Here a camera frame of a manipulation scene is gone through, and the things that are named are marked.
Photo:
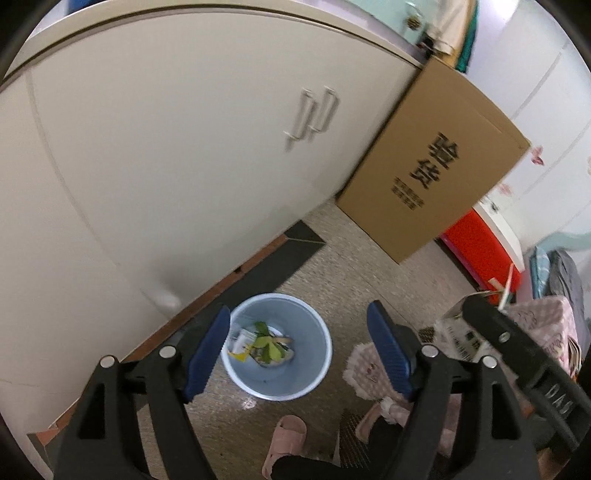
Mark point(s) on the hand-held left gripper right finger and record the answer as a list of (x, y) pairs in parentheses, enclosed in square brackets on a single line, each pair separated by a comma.
[(390, 355)]

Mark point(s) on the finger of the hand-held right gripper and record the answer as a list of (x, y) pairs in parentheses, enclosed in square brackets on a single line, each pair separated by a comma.
[(494, 330)]

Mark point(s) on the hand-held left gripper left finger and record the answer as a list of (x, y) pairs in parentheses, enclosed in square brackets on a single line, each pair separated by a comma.
[(207, 353)]

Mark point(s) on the white printed carton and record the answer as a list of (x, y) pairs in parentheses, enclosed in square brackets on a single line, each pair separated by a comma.
[(457, 334)]

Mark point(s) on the light blue trash bin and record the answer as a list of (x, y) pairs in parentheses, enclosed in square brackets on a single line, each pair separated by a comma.
[(307, 360)]

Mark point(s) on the pink plush slipper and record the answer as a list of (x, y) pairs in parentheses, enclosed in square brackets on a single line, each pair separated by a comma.
[(364, 369)]

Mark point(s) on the yellow wrapper scrap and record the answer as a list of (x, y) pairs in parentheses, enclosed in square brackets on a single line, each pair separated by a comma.
[(240, 355)]

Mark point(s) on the green leaves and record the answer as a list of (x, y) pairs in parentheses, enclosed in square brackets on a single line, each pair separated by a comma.
[(268, 344)]

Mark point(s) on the teal bedding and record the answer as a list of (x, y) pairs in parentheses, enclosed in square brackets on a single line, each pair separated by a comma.
[(539, 272)]

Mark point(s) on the grey blanket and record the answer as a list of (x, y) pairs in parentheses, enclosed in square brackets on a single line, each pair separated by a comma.
[(568, 281)]

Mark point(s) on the red storage box white lid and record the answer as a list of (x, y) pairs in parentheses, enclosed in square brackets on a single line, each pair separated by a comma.
[(471, 244)]

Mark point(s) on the pink rubber slipper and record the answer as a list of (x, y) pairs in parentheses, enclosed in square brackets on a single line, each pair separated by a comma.
[(286, 438)]

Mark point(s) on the person's black trouser leg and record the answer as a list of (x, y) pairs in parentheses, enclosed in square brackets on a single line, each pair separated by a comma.
[(332, 468)]

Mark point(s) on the pink butterfly sticker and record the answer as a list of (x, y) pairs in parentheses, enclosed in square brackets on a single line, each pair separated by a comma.
[(537, 155), (505, 189)]

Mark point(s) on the white cabinet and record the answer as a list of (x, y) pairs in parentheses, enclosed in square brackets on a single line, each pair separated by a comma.
[(161, 184)]

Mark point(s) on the brown cardboard box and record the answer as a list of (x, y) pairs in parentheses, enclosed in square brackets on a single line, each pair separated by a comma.
[(461, 115)]

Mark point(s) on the white wardrobe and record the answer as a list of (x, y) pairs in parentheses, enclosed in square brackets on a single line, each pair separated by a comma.
[(531, 69)]

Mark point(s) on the teal hanging garment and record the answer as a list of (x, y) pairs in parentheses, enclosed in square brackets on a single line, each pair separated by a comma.
[(468, 41)]

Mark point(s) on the beige hanging garment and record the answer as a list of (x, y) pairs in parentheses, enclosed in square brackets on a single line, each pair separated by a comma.
[(450, 27)]

